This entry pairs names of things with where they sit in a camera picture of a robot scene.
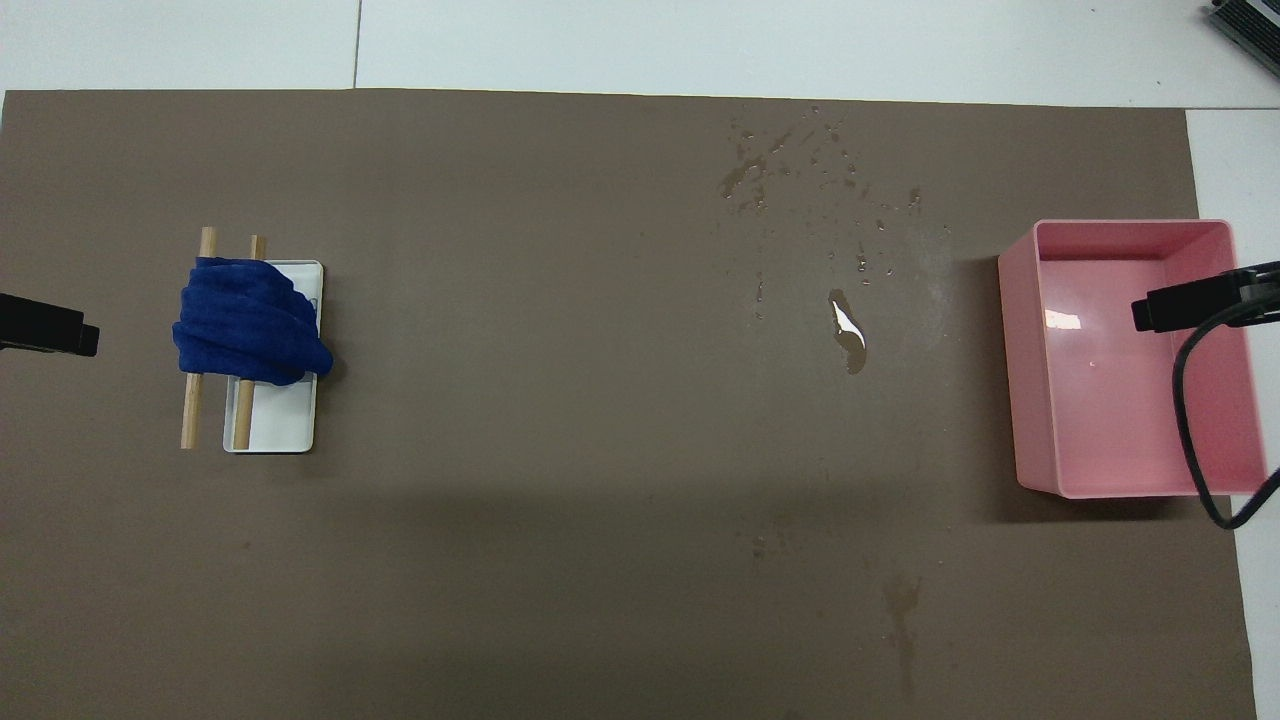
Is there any blue towel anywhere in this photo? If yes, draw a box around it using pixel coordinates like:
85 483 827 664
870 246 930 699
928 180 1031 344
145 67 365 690
172 257 334 387

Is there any white towel rack tray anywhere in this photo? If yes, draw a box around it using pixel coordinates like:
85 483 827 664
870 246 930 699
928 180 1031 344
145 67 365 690
222 260 325 455

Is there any water puddle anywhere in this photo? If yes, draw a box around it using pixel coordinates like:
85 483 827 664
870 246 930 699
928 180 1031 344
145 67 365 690
828 289 868 376

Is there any pink plastic bin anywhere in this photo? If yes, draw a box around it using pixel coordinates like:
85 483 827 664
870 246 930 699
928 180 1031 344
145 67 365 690
998 218 1269 499

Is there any grey black ribbed device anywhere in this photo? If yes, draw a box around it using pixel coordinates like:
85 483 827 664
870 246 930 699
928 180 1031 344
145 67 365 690
1205 0 1280 51

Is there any brown table mat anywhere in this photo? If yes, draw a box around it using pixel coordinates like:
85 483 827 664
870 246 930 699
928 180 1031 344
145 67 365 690
0 88 1259 720

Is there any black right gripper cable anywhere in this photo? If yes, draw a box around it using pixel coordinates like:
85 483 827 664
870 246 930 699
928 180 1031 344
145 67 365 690
1172 262 1280 531

